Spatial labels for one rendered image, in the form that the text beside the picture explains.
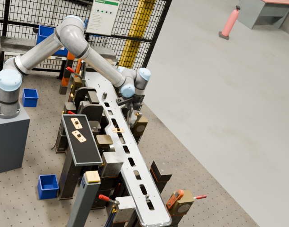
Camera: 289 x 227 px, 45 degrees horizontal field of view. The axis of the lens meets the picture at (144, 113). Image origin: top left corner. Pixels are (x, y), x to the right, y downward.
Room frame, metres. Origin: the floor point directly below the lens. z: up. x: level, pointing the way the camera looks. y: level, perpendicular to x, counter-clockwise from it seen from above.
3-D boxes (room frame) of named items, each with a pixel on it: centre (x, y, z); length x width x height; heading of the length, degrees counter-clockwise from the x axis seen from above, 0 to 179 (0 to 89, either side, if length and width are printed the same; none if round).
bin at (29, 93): (2.04, 0.83, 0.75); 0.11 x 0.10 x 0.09; 35
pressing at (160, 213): (1.76, 0.10, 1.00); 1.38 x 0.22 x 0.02; 35
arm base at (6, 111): (1.43, 0.71, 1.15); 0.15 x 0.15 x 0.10
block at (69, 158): (1.39, 0.26, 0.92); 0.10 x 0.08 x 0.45; 35
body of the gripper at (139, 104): (1.79, 0.09, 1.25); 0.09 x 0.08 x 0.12; 124
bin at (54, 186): (1.35, 0.36, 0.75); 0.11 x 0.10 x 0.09; 35
